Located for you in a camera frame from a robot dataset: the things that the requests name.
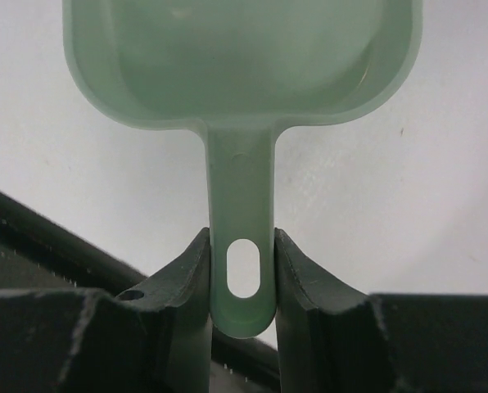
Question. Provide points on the green plastic dustpan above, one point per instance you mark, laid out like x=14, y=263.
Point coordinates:
x=238, y=74

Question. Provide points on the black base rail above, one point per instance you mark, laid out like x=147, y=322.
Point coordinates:
x=36, y=253

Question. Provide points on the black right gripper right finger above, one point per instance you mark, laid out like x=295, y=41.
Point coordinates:
x=334, y=338

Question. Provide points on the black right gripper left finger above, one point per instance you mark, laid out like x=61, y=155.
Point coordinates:
x=153, y=337

